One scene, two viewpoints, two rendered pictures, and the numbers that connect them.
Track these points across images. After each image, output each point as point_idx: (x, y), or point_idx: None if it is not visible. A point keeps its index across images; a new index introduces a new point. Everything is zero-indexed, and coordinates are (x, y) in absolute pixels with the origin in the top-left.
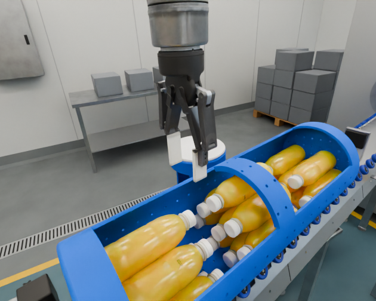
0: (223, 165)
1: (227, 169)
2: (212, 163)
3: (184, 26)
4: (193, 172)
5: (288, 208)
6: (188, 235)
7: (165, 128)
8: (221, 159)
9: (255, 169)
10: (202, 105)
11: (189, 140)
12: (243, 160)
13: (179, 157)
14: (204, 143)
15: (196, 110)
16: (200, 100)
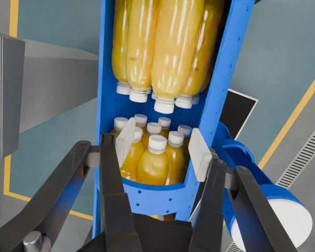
0: (168, 191)
1: (160, 188)
2: (233, 213)
3: None
4: (132, 122)
5: (95, 177)
6: (188, 116)
7: (222, 167)
8: (228, 224)
9: (129, 202)
10: (10, 220)
11: (291, 237)
12: (151, 210)
13: (190, 147)
14: (77, 149)
15: (101, 217)
16: (3, 238)
